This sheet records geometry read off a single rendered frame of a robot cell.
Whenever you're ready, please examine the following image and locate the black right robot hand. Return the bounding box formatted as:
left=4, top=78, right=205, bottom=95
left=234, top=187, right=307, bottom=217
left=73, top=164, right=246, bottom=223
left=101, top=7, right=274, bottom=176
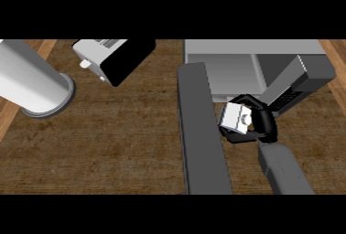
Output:
left=217, top=93, right=279, bottom=145

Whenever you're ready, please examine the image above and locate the white and black toaster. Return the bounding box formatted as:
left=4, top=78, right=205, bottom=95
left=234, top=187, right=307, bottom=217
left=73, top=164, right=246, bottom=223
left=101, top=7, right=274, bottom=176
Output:
left=70, top=39, right=157, bottom=88

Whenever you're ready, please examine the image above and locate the grey microwave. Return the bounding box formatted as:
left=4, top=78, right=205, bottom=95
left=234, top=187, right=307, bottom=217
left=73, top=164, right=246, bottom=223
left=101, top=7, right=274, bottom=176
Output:
left=183, top=39, right=338, bottom=117

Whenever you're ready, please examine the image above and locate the white cylindrical pillar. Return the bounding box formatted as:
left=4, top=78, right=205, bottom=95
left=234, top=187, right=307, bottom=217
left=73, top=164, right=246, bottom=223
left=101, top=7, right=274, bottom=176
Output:
left=0, top=39, right=75, bottom=119

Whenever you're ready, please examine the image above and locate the white milk carton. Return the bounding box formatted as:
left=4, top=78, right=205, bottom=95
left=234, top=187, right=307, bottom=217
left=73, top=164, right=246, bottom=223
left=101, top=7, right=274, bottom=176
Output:
left=217, top=101, right=254, bottom=135

